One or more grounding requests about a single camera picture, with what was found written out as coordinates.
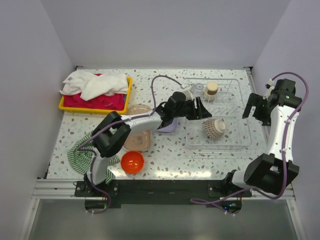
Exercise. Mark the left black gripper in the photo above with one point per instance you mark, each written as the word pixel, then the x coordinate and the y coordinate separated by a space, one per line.
pixel 201 112

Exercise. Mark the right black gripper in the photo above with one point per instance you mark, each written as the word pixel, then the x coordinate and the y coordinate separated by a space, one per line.
pixel 256 100

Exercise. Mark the patterned ceramic bowl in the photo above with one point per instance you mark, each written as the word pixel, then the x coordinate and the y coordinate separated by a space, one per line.
pixel 215 128

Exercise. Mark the clear glass cup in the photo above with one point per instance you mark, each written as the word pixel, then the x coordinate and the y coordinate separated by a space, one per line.
pixel 198 89

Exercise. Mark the beige brown ceramic cup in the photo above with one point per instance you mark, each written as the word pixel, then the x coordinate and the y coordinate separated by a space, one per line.
pixel 210 91

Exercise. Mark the white wire dish rack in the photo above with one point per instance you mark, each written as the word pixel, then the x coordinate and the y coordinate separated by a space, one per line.
pixel 228 105

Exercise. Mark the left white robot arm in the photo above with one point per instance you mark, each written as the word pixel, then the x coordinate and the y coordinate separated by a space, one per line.
pixel 110 135

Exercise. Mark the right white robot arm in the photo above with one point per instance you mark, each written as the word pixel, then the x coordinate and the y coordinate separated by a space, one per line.
pixel 273 170

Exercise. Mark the purple square plate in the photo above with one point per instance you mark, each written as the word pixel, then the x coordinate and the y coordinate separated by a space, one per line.
pixel 170 128

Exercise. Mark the clear brown glass plate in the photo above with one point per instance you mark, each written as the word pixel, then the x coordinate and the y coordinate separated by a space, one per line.
pixel 138 109

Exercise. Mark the brown square plate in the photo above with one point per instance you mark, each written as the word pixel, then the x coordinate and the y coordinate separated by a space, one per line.
pixel 140 141

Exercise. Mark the magenta cloth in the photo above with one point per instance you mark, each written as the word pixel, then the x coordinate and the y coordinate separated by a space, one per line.
pixel 83 89

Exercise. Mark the orange plastic bowl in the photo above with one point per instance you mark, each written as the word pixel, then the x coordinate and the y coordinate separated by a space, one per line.
pixel 132 162

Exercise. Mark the white towel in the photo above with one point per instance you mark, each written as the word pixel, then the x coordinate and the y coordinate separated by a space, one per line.
pixel 90 86

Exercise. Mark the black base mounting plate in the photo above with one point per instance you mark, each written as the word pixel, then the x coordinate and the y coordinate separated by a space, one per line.
pixel 158 192

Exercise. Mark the green striped cloth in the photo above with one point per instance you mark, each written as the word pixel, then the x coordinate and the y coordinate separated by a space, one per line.
pixel 80 161

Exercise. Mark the yellow plastic tray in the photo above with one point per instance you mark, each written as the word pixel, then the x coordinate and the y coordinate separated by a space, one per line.
pixel 95 110

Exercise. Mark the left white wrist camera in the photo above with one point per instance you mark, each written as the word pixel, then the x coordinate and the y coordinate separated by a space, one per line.
pixel 189 91

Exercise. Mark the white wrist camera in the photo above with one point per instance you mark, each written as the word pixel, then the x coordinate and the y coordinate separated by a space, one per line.
pixel 189 91
pixel 270 87

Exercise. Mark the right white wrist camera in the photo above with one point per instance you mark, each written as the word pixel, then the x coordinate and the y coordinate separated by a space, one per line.
pixel 270 87

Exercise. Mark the aluminium frame rail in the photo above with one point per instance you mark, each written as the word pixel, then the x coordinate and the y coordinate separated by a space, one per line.
pixel 51 189

